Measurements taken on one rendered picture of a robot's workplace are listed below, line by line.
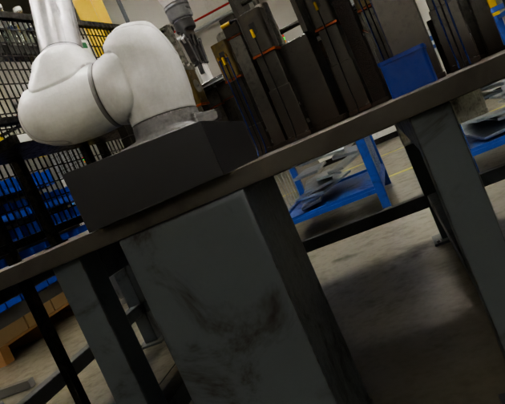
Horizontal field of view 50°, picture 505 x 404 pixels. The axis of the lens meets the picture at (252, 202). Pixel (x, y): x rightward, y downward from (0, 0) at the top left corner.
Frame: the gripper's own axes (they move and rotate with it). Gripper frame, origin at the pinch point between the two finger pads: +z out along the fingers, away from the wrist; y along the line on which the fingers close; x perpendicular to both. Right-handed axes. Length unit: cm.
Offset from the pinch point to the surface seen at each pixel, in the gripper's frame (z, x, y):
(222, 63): 3.9, -16.7, -23.0
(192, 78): 2.6, -3.1, -17.8
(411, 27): 20, -72, -37
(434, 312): 105, -44, -7
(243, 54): 4.6, -24.7, -24.6
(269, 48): 8.1, -35.4, -32.7
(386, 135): 96, 73, 779
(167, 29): -15.2, -1.6, -17.2
